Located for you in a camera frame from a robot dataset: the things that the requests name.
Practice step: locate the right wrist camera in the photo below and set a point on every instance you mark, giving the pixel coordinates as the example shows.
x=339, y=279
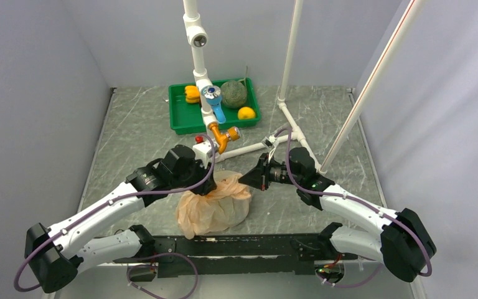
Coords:
x=271, y=143

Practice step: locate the green fake melon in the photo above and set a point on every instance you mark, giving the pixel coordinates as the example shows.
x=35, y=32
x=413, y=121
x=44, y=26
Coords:
x=234, y=94

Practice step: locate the white PVC pipe frame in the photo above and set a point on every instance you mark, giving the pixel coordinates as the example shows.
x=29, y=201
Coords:
x=197, y=38

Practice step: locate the yellow fake bell pepper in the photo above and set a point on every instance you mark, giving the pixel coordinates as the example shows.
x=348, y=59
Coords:
x=192, y=94

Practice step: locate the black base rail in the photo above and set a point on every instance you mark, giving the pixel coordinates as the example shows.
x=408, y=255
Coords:
x=300, y=254

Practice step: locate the blue tap handle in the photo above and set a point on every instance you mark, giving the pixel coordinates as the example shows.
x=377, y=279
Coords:
x=213, y=96

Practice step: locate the translucent orange plastic bag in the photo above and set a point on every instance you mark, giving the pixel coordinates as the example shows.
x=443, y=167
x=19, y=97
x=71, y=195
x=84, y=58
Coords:
x=225, y=207

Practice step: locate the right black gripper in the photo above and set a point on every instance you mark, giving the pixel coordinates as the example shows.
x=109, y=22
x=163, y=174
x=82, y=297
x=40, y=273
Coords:
x=259, y=176

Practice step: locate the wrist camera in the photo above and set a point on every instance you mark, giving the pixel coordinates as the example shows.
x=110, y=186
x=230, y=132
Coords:
x=271, y=143
x=204, y=148

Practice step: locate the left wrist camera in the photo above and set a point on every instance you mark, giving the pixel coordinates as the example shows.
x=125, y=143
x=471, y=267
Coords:
x=204, y=148

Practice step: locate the yellow fake lemon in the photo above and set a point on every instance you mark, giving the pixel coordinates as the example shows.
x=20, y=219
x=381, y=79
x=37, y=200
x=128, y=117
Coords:
x=246, y=113

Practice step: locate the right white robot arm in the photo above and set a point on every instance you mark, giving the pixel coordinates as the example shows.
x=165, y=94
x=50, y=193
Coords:
x=397, y=240

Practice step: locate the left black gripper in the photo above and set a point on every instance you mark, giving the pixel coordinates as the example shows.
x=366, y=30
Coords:
x=203, y=172

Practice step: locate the white pole with red stripe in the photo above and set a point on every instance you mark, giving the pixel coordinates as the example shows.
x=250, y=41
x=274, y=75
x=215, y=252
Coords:
x=400, y=30

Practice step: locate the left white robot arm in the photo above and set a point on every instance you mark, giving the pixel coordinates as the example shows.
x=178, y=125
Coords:
x=58, y=253

